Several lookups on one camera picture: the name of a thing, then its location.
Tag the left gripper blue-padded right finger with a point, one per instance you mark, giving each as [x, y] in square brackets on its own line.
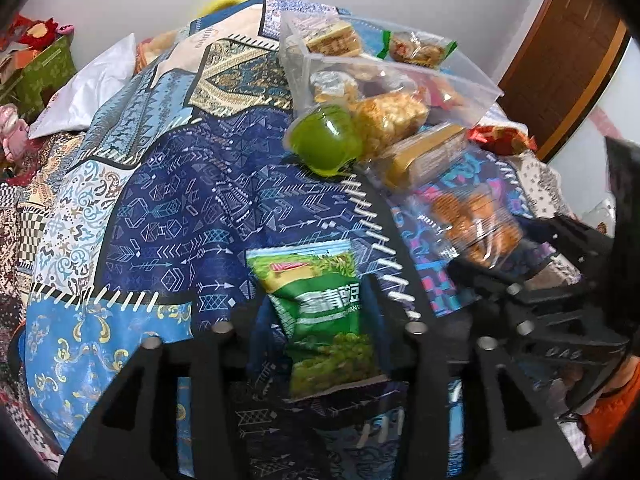
[421, 353]

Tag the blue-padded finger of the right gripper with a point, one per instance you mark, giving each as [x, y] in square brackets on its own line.
[579, 243]
[488, 282]

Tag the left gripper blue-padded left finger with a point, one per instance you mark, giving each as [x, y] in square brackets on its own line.
[217, 403]

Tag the clear bag fried snacks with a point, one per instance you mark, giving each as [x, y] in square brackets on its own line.
[469, 222]

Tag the green pea snack packet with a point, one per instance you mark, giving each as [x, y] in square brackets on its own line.
[315, 292]

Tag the red broad bean snack packet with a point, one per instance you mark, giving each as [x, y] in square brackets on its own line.
[502, 140]

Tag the person's left hand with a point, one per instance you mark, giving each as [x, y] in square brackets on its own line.
[612, 406]

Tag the blue patchwork bedspread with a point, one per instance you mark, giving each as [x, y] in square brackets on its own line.
[140, 224]

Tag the brown wooden door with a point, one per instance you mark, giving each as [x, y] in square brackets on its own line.
[567, 58]

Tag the brown wafer biscuit pack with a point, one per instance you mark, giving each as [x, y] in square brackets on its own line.
[417, 159]

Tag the clear puffed rice snack pack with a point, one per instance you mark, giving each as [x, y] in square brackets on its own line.
[386, 119]

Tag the green jelly cup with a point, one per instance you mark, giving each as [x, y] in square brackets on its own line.
[324, 139]

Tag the clear plastic storage bin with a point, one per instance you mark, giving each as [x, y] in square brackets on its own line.
[459, 91]

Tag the green-edged clear snack bag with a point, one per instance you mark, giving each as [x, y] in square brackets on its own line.
[416, 48]

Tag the white pillow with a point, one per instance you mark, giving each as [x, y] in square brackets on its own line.
[74, 105]

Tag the gold wrapped biscuit pack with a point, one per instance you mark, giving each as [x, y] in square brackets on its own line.
[333, 38]

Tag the pink plush pig toy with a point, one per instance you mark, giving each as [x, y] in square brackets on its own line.
[14, 133]

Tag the green cardboard box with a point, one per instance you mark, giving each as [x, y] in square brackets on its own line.
[31, 88]

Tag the yellow round object behind bed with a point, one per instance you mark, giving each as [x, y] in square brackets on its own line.
[217, 5]

